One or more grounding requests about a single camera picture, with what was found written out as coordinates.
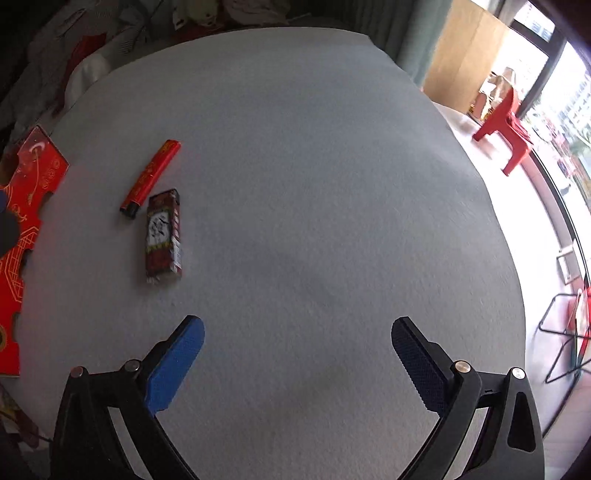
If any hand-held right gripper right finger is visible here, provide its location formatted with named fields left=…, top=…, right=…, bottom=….
left=392, top=316, right=546, bottom=480

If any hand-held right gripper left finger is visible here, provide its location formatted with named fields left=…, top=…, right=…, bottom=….
left=52, top=315, right=206, bottom=480

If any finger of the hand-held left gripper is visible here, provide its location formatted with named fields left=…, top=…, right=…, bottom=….
left=0, top=191, right=23, bottom=254

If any red and yellow cardboard carton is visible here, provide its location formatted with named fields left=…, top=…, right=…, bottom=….
left=0, top=124, right=70, bottom=377

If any dark red rectangular box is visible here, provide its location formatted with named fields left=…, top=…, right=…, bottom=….
left=145, top=188, right=184, bottom=284

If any red lighter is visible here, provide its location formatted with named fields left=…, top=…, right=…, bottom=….
left=119, top=139, right=182, bottom=220

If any white pillow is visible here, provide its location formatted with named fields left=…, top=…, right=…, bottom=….
left=65, top=51, right=114, bottom=104

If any white framed board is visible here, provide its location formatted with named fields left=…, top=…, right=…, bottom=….
left=556, top=240, right=583, bottom=284

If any red cloth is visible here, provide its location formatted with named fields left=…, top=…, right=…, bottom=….
left=60, top=34, right=107, bottom=93

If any striped pillow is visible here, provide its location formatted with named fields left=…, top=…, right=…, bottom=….
left=46, top=0, right=153, bottom=51

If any red plastic chair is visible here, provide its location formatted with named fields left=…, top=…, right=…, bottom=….
left=473, top=88, right=534, bottom=177

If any beige cardboard item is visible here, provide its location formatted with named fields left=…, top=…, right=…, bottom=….
left=468, top=67, right=518, bottom=121

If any pile of beige clothes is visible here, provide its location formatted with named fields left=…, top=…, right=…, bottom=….
left=173, top=0, right=296, bottom=33

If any wooden board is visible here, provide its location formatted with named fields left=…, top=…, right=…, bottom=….
left=422, top=0, right=513, bottom=116

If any green curtain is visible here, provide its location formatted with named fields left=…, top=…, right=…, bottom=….
left=360, top=0, right=455, bottom=88

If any black wire rack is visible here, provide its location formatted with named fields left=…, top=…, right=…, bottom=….
left=539, top=292, right=591, bottom=385

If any black window frame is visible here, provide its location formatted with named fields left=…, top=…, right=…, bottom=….
left=489, top=0, right=591, bottom=287

